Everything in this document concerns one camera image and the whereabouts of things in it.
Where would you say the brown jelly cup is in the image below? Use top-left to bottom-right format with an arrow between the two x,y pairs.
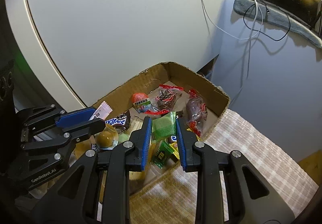
95,123 -> 119,151

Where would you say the brown cardboard box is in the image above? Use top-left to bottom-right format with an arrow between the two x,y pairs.
68,61 -> 231,204

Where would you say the black cable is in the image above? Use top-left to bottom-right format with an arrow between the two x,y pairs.
230,0 -> 292,41

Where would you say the dark green yellow packet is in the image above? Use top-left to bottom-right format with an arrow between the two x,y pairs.
151,141 -> 180,169

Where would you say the beige checked blanket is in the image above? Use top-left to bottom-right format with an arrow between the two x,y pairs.
128,110 -> 319,224

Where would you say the thick white cable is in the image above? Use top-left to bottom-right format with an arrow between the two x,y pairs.
235,0 -> 259,100

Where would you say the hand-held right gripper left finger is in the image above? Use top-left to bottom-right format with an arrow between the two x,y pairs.
33,116 -> 153,224

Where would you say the pink white snack packet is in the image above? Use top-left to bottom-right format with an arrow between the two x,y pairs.
89,102 -> 112,121

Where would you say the red clear dried fruit packet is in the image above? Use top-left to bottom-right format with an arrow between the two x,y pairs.
150,84 -> 184,116
186,89 -> 209,136

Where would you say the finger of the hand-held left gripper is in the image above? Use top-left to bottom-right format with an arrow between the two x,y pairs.
15,104 -> 97,139
21,118 -> 106,177

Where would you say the grey windowsill cloth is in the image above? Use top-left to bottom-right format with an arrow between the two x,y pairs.
233,0 -> 322,50

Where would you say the brown blue chocolate bar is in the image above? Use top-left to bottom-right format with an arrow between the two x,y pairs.
104,110 -> 132,131

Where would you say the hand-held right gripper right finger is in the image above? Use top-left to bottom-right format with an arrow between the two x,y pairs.
175,118 -> 295,224

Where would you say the white wardrobe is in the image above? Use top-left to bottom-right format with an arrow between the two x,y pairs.
5,0 -> 227,119

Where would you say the light green translucent packet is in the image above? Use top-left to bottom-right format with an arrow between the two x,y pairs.
151,111 -> 176,144

